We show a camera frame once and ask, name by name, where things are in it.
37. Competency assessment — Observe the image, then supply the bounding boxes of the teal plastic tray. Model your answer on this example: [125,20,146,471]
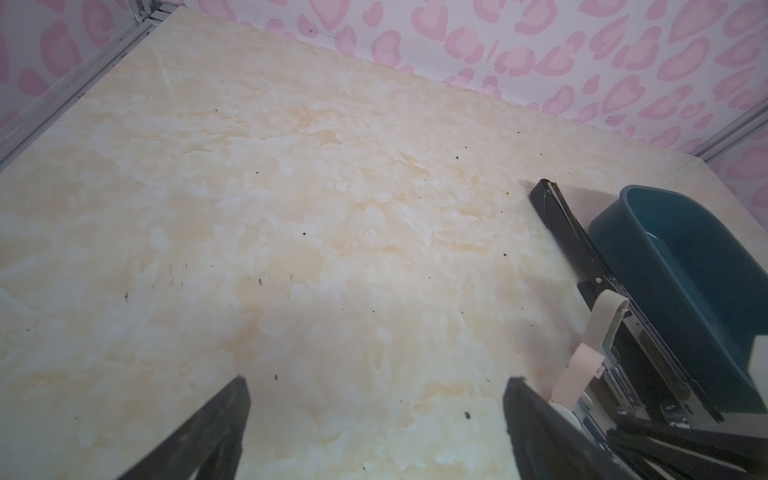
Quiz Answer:
[588,185,767,414]

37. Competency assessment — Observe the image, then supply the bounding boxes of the pink small stapler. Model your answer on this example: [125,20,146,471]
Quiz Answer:
[548,343,606,446]

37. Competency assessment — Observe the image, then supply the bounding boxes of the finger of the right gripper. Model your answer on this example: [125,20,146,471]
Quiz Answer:
[614,410,768,448]
[607,428,767,479]

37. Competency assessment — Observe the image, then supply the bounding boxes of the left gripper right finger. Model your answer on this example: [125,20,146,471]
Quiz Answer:
[503,377,632,480]

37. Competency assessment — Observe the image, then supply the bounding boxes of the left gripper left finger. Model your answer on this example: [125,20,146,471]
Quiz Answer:
[121,376,251,479]

